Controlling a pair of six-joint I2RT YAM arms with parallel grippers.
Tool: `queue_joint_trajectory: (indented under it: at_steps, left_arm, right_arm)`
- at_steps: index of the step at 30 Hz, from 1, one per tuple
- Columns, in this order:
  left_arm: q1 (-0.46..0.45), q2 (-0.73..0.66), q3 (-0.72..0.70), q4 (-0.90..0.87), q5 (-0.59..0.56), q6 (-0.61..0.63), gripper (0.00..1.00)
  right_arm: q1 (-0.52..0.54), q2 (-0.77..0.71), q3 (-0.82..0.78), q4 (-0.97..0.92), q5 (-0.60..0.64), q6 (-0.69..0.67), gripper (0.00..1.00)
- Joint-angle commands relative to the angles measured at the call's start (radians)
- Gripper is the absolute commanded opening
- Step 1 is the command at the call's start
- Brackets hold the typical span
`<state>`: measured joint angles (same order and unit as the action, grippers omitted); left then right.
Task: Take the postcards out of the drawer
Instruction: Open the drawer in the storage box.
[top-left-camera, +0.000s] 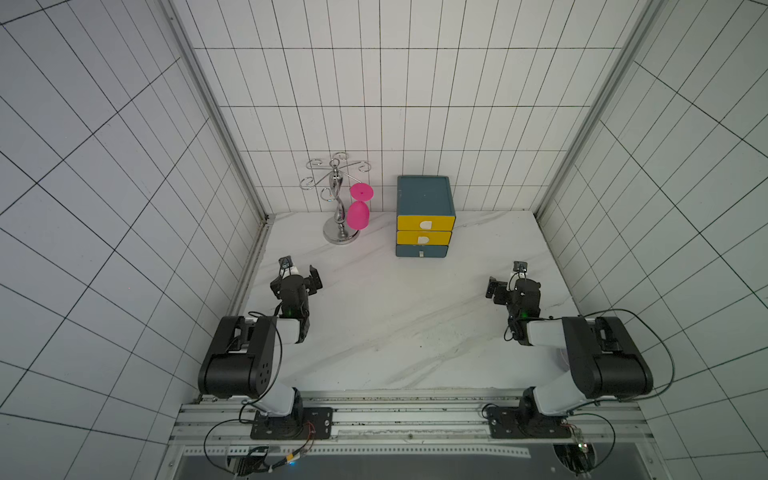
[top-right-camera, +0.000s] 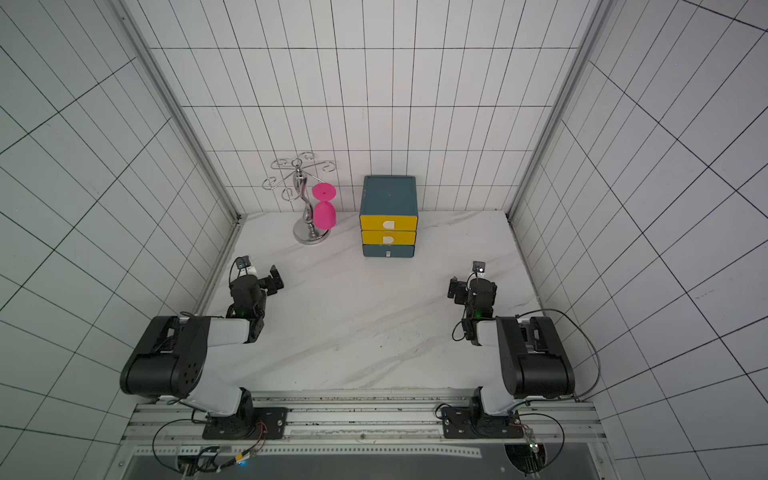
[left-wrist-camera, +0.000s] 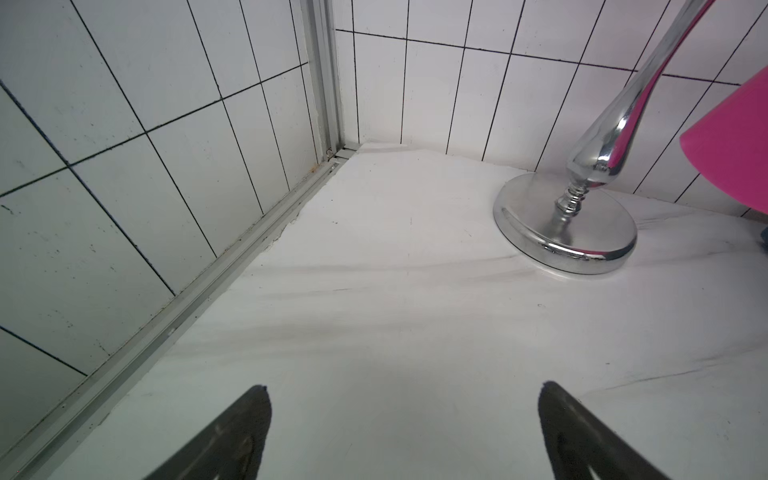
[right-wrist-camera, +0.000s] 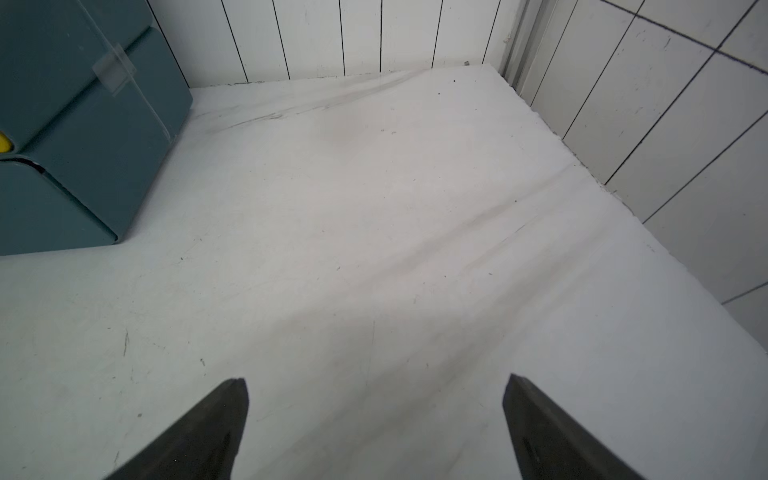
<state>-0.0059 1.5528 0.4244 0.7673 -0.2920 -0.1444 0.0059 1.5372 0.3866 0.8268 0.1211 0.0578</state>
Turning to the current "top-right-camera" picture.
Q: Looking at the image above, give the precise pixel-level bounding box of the yellow drawer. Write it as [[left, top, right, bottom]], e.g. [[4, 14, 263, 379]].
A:
[[360, 215, 418, 231], [362, 230, 416, 245]]

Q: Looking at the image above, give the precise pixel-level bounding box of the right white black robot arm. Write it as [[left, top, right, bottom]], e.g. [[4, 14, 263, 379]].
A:
[[437, 274, 575, 439]]

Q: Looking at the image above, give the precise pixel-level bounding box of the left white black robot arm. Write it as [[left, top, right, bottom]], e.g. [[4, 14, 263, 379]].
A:
[[120, 267, 287, 440]]

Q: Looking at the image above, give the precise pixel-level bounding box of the teal drawer cabinet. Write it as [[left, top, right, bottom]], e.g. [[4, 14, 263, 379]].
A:
[[359, 175, 419, 224]]

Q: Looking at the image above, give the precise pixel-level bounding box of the pink plastic goblet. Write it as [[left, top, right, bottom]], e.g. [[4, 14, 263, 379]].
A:
[[312, 183, 337, 230]]

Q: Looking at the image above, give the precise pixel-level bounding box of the silver metal cup stand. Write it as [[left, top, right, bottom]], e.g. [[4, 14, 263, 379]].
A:
[[261, 151, 337, 245]]

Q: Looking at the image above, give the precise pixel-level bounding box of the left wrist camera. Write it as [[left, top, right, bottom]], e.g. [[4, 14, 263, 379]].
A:
[[234, 256, 251, 270]]

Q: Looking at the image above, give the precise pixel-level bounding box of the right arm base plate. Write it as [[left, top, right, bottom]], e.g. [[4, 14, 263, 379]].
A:
[[435, 404, 525, 440]]

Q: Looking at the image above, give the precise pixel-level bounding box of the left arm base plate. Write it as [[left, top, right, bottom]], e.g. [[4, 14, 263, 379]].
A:
[[202, 407, 288, 441]]

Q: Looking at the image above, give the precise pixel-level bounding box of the left base black cable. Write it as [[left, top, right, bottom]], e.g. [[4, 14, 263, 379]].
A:
[[151, 416, 268, 476]]

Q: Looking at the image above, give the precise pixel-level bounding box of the base black cable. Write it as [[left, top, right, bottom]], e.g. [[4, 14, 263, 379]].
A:
[[515, 308, 602, 475], [151, 416, 268, 476]]

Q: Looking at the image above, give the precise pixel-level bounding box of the right base black cable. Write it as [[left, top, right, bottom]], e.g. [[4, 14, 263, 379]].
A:
[[515, 308, 602, 475]]

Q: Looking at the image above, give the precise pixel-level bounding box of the aluminium mounting rail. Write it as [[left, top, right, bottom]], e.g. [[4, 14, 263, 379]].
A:
[[114, 390, 609, 467]]

